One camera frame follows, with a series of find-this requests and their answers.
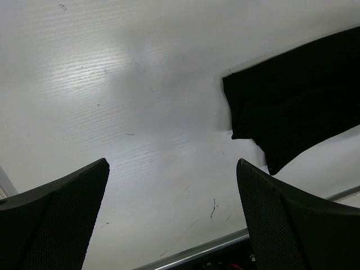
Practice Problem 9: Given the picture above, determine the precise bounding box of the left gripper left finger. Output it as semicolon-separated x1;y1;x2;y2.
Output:
1;158;110;269

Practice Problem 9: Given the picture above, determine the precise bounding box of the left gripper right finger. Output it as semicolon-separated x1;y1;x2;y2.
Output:
236;159;359;269

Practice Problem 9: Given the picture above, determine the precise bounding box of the black skirt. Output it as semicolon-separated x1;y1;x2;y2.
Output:
223;28;359;175

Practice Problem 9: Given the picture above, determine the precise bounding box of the aluminium table edge rail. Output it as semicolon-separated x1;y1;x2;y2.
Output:
0;165;360;270

